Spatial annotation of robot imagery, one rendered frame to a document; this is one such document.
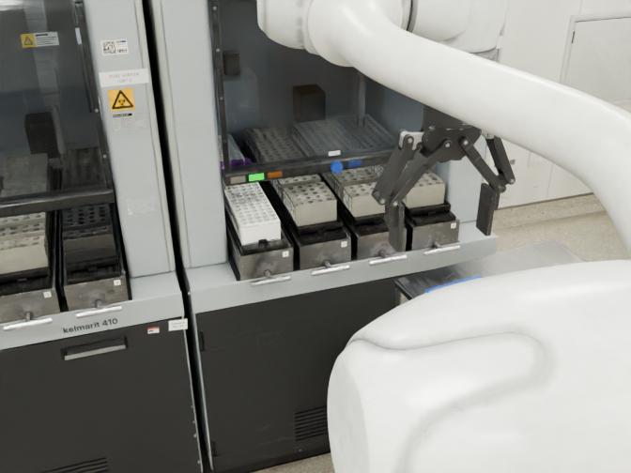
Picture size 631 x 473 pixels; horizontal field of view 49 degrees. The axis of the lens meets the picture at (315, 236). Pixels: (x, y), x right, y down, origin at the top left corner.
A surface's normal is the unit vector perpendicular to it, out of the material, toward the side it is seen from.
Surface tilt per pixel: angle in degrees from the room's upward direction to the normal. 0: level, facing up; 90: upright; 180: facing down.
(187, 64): 90
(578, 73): 90
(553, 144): 97
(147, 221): 90
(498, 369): 30
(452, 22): 105
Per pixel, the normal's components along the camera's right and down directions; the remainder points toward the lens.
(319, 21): -0.57, 0.40
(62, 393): 0.30, 0.47
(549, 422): -0.01, -0.18
